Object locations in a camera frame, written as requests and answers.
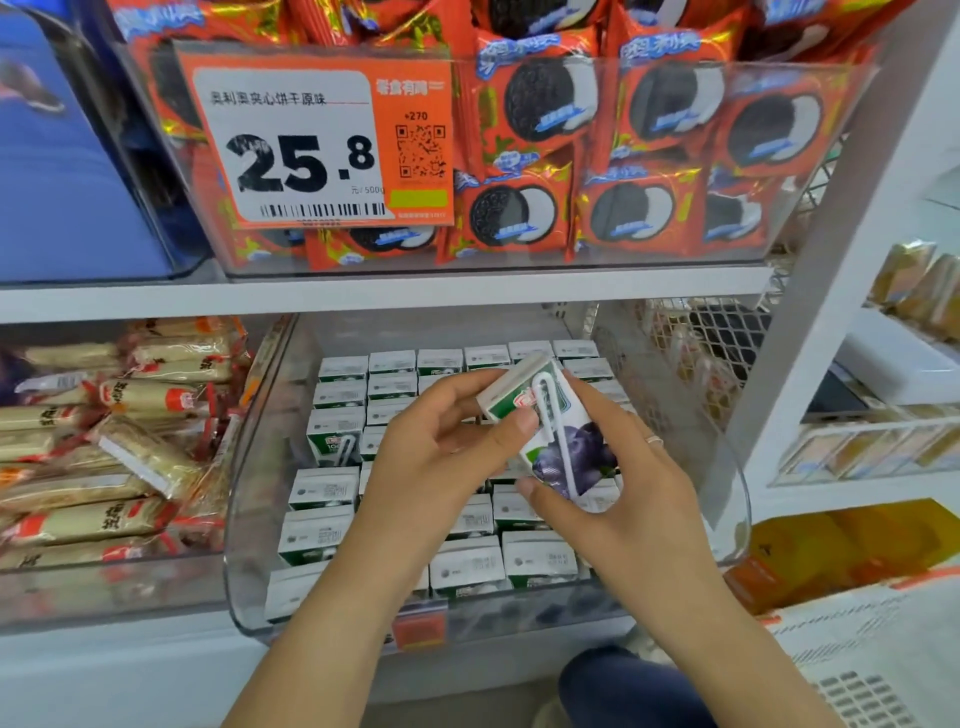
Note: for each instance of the yellow orange snack packet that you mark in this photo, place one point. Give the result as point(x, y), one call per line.
point(840, 555)

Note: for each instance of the clear plastic display bin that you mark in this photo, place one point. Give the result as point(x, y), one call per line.
point(105, 585)
point(255, 578)

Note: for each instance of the small orange price tag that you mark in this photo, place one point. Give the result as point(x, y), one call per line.
point(420, 626)

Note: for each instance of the blue cardboard display box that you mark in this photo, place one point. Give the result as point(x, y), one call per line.
point(75, 165)

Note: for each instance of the blueberry juice carton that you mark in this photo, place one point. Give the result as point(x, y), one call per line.
point(555, 435)

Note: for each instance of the pile of yellow wafer bars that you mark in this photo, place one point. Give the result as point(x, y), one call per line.
point(105, 443)

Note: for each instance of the rows of white juice cartons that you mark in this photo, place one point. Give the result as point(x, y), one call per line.
point(338, 443)

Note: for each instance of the person's left hand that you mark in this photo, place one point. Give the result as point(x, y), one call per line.
point(428, 488)

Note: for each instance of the person's blue jeans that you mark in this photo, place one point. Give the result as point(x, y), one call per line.
point(630, 698)

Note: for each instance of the stack of red cookie packets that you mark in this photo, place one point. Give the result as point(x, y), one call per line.
point(645, 135)

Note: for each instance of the person's left forearm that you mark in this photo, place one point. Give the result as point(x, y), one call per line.
point(315, 668)

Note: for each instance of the large white orange price tag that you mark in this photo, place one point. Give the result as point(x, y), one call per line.
point(300, 143)

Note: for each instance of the white flat box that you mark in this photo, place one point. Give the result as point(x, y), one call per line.
point(900, 353)

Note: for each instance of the person's right hand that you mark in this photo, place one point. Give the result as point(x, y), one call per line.
point(638, 510)

